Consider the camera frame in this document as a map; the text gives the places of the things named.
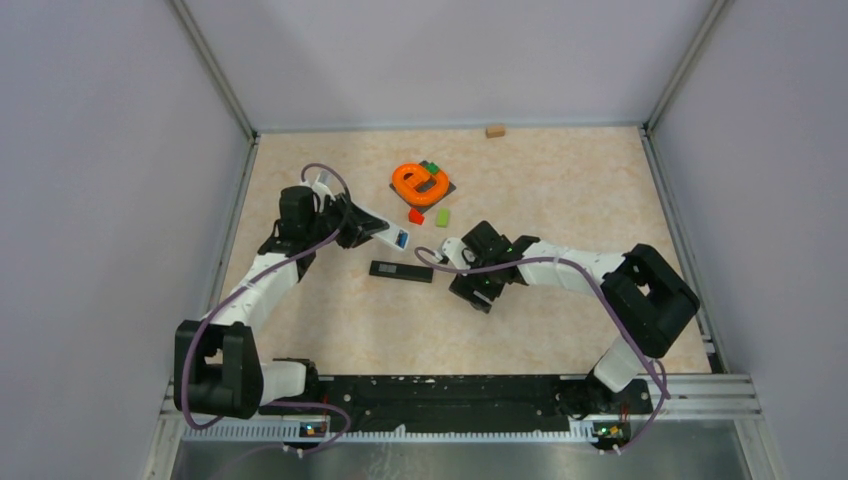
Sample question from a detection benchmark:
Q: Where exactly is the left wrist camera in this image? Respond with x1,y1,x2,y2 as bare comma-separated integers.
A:
301,167,336,200

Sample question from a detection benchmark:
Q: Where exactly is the white remote control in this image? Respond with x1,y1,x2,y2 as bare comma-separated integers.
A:
371,224,410,252

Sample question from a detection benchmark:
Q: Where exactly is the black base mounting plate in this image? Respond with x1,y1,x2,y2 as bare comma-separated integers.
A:
258,375,654,433

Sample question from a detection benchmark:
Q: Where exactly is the red block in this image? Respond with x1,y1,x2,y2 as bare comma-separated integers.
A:
407,208,425,225

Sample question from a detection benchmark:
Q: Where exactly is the black remote control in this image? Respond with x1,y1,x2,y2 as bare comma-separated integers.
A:
369,260,434,283

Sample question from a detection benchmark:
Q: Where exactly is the light green block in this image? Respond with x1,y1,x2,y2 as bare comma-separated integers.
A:
435,208,451,228

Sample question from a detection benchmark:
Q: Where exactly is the orange plastic ring toy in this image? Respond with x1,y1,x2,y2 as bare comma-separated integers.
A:
391,162,451,207

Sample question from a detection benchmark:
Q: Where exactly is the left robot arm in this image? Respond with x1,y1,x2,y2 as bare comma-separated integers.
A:
174,183,409,419

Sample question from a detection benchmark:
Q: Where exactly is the small wooden block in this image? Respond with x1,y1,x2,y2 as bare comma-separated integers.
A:
485,125,506,139

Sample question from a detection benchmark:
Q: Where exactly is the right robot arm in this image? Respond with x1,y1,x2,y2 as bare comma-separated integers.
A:
439,221,701,412

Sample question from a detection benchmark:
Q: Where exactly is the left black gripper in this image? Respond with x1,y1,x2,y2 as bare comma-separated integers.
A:
305,192,388,248

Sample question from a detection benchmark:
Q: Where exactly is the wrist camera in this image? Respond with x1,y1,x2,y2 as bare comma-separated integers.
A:
301,167,336,200
437,237,476,270

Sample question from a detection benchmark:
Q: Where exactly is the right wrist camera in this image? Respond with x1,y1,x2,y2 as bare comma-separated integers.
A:
437,237,476,270

